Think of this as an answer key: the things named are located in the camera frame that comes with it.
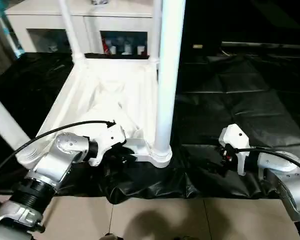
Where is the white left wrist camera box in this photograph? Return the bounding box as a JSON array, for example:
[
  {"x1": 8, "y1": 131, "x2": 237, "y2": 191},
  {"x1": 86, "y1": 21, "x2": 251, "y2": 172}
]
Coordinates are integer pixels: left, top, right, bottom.
[{"x1": 87, "y1": 122, "x2": 127, "y2": 168}]

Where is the white plastic table top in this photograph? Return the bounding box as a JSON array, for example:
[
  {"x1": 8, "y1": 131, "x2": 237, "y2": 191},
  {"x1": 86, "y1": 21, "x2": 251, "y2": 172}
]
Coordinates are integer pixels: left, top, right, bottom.
[{"x1": 14, "y1": 54, "x2": 174, "y2": 171}]

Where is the black plastic mat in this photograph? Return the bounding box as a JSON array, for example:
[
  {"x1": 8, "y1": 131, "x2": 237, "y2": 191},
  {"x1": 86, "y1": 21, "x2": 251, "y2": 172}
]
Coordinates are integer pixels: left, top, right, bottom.
[{"x1": 0, "y1": 49, "x2": 300, "y2": 206}]

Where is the white sideboard cabinet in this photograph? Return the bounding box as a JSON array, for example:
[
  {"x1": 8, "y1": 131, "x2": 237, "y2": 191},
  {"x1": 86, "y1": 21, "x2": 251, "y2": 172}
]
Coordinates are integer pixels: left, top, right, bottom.
[{"x1": 5, "y1": 0, "x2": 163, "y2": 56}]

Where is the beige curtain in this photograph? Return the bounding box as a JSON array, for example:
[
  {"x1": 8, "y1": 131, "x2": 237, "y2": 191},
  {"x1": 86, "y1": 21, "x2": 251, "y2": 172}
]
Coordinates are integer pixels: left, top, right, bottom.
[{"x1": 0, "y1": 10, "x2": 23, "y2": 83}]

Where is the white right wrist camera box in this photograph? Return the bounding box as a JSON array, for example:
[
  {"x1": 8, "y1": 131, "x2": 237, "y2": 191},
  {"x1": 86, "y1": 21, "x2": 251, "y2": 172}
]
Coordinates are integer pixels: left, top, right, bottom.
[{"x1": 218, "y1": 123, "x2": 252, "y2": 177}]

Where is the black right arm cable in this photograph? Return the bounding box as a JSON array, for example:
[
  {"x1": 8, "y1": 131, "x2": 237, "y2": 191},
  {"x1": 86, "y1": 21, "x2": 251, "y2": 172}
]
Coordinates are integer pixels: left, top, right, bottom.
[{"x1": 235, "y1": 147, "x2": 300, "y2": 177}]

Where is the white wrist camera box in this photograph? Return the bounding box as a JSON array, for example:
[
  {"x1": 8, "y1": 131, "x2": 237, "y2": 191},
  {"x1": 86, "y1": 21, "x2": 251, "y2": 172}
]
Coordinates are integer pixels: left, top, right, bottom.
[
  {"x1": 218, "y1": 123, "x2": 252, "y2": 177},
  {"x1": 87, "y1": 122, "x2": 127, "y2": 168}
]

